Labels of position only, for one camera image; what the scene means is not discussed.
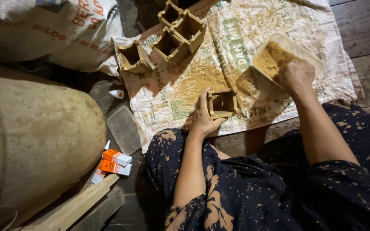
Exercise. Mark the person's left hand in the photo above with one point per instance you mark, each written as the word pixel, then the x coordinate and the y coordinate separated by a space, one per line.
pixel 201 120

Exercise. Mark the person's right hand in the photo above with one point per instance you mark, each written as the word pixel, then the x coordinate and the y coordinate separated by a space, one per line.
pixel 297 77

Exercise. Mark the person's right fingers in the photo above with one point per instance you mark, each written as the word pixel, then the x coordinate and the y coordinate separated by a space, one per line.
pixel 283 75

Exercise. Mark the small wooden box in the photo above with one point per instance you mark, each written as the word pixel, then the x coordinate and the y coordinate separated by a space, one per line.
pixel 170 48
pixel 191 30
pixel 135 57
pixel 170 14
pixel 225 102

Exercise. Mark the sawdust heap in container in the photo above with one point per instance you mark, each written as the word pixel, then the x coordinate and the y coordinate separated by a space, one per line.
pixel 270 59

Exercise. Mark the clear plastic container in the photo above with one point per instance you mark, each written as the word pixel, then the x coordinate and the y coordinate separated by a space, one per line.
pixel 303 51

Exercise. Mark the printed woven plastic sack mat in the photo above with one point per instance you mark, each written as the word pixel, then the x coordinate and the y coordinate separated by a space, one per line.
pixel 236 38

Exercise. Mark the scattered sawdust patch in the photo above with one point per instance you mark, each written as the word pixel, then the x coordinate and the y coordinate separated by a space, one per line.
pixel 201 78

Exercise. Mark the dark splatter patterned garment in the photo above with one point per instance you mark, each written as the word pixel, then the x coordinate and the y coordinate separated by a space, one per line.
pixel 268 192

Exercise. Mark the clear plastic lid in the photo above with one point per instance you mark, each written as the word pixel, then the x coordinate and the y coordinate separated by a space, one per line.
pixel 125 130

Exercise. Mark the small white glue bottle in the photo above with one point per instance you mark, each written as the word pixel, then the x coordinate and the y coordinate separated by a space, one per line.
pixel 117 94

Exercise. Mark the orange and white glue carton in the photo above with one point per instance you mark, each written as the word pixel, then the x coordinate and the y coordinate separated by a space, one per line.
pixel 114 167
pixel 117 157
pixel 99 177

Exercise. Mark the small white glue tube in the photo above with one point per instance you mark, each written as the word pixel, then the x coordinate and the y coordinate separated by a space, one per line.
pixel 107 145

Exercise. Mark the grey wooden plank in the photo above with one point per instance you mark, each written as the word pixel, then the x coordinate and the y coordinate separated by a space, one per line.
pixel 103 211

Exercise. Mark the white sack with red print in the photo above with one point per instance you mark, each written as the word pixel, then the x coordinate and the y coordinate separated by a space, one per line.
pixel 53 32

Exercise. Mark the pale wooden plank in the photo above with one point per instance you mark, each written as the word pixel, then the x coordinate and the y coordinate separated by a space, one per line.
pixel 75 205

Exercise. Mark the large tan bulging sack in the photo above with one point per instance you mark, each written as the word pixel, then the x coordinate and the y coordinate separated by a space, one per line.
pixel 37 138

